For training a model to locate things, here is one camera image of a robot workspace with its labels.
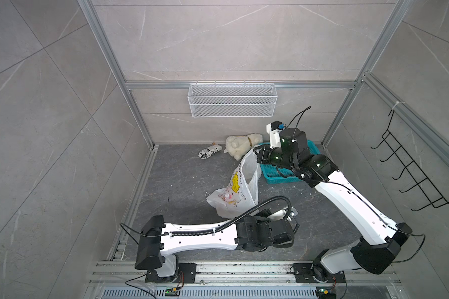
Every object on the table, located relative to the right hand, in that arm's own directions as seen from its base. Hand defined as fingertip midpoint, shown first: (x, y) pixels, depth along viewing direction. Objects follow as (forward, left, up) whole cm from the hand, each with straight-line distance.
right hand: (254, 149), depth 69 cm
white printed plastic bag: (-9, +5, -20) cm, 23 cm away
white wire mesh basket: (+43, +7, -6) cm, 44 cm away
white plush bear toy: (+26, +5, -25) cm, 37 cm away
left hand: (-20, -6, -15) cm, 26 cm away
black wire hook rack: (-20, -56, -3) cm, 60 cm away
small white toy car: (+28, +23, -32) cm, 48 cm away
